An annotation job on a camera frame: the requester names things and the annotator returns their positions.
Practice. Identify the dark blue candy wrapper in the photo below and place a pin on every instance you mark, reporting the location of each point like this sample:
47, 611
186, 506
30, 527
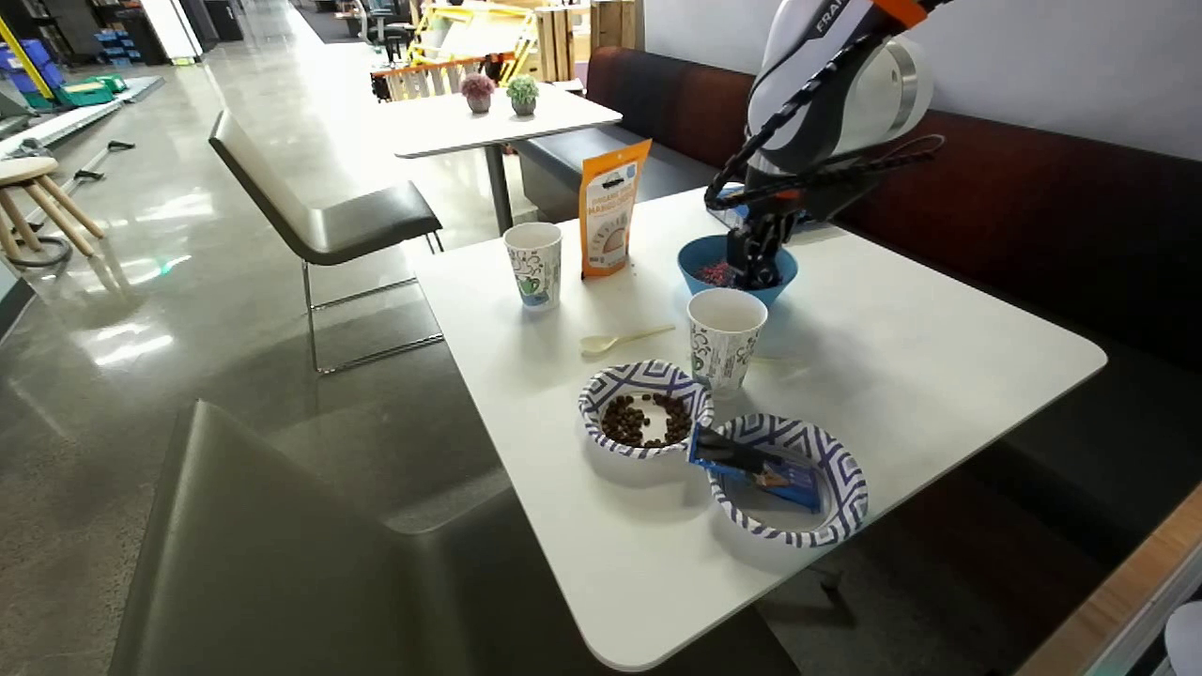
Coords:
742, 463

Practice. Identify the patterned paper plate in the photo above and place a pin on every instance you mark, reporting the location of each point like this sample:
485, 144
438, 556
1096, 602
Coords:
780, 523

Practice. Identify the purple potted ornament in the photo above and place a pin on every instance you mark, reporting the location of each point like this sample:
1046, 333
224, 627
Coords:
478, 90

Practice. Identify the grey chair far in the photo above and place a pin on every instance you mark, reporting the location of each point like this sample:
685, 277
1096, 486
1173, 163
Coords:
328, 234

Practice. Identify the grey chair near table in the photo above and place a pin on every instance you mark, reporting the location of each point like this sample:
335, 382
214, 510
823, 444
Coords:
254, 568

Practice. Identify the dark bench seat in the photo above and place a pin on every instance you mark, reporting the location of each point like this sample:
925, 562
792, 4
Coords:
1100, 240

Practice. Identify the orange snack pouch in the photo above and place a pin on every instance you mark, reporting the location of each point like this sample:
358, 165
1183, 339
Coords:
604, 204

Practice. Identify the wooden stool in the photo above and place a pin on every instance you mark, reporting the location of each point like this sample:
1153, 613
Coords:
43, 228

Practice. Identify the green potted ornament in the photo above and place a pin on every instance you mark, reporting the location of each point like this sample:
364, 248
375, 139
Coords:
524, 94

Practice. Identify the paper cup near pouch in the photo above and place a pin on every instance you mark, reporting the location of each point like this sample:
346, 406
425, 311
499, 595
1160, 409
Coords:
533, 263

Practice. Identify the paper cup near plates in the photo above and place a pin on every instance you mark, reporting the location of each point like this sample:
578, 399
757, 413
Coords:
723, 336

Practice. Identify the blue plastic bowl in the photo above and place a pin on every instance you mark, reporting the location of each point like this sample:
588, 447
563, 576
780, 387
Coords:
702, 263

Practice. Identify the patterned paper bowl with snacks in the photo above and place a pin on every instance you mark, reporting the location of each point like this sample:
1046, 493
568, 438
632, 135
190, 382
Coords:
637, 419

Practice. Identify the white plastic spoon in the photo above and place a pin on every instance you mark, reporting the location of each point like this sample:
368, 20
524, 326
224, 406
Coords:
604, 342

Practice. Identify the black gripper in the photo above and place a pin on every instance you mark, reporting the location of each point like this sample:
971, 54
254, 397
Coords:
766, 215

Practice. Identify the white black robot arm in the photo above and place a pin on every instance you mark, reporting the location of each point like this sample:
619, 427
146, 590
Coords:
832, 110

